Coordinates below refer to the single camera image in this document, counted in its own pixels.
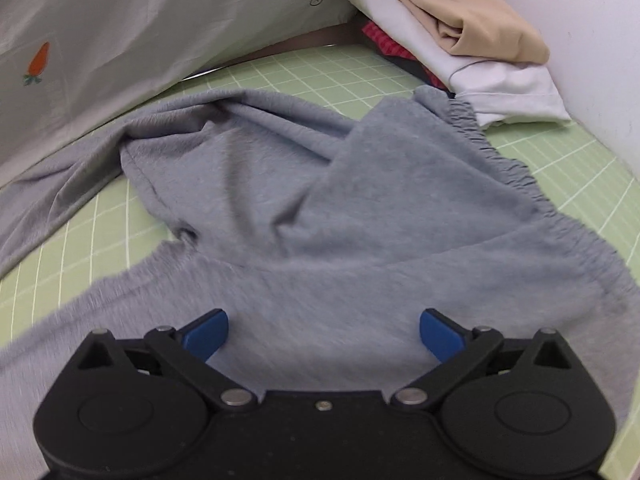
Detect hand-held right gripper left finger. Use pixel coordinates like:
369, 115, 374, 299
75, 309, 260, 414

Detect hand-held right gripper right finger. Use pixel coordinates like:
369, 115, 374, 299
390, 309, 576, 414

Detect grey sweatpants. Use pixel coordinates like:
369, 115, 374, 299
0, 84, 632, 480

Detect stack of folded clothes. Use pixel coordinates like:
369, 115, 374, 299
340, 0, 572, 128

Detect red patterned folded garment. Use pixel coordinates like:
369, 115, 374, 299
361, 20, 456, 98

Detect carrot printed grey sheet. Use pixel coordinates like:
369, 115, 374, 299
0, 0, 493, 188

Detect beige folded garment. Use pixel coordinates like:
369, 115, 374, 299
370, 0, 551, 65

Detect white rounded panel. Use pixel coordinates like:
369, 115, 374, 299
477, 0, 640, 173

